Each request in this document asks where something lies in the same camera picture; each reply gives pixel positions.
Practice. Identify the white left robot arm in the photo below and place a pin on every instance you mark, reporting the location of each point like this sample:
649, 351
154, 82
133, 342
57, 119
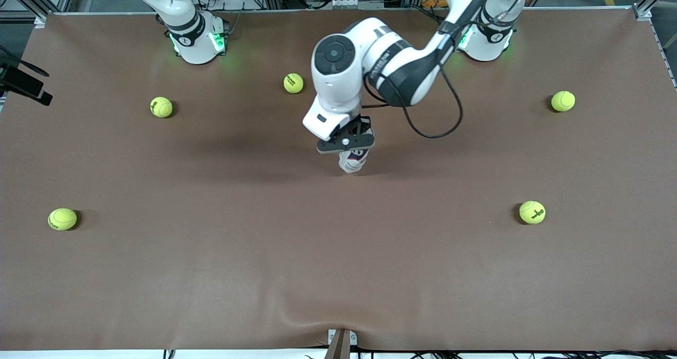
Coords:
338, 84

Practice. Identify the yellow tennis ball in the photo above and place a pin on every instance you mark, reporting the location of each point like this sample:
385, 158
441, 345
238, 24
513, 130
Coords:
161, 107
62, 219
293, 83
562, 101
532, 212

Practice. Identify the aluminium frame corner bracket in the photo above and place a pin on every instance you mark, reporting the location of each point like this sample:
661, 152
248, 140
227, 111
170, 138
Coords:
642, 14
41, 20

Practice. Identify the white blue tennis ball can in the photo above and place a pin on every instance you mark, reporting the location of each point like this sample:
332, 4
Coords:
351, 164

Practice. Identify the brown camera mount post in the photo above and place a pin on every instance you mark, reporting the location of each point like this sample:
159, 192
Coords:
338, 348

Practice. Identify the brown table mat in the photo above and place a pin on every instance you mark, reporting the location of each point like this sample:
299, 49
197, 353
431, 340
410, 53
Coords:
338, 274

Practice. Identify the white socket bar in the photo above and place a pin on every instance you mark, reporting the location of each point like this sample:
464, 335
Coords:
344, 3

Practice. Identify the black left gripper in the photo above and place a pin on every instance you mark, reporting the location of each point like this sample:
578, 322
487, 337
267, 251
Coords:
363, 123

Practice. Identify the grey metal clamp bracket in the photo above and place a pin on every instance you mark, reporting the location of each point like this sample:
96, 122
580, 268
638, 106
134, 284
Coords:
353, 338

